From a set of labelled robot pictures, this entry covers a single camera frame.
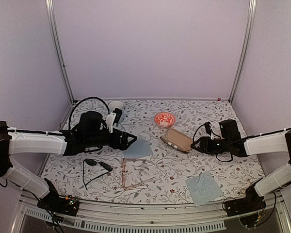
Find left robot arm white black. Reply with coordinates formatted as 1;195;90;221
0;111;137;211

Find floral patterned table mat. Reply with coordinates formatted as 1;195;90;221
42;100;264;204

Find red patterned small bowl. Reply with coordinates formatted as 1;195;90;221
155;112;176;128

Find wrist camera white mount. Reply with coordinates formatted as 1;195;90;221
204;122;214;140
106;112;117;133

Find brown striped glasses case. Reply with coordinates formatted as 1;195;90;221
161;128;193;153

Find aluminium frame post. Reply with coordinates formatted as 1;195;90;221
45;0;75;104
228;0;257;105

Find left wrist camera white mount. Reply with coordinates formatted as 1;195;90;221
106;112;117;133

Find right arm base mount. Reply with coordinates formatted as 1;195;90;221
222;185;266;228

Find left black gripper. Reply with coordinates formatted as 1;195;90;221
85;128;137;150

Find black sunglasses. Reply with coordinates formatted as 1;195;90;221
82;158;113;191

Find right aluminium frame post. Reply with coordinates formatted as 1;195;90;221
228;0;257;105

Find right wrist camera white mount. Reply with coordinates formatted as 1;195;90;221
204;122;214;140

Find light blue paper cup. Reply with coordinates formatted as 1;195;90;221
109;100;125;123

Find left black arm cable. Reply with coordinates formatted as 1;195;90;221
69;97;110;134

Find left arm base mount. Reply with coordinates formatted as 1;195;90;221
37;178;80;216

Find clear pink frame glasses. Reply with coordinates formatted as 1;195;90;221
121;158;156;190

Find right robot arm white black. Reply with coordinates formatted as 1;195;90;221
191;119;291;212

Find blue cleaning cloth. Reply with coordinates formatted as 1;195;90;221
123;137;153;159
185;172;223;206

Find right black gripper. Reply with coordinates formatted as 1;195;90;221
191;136;231;156

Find left aluminium frame post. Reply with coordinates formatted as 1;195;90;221
45;0;75;104

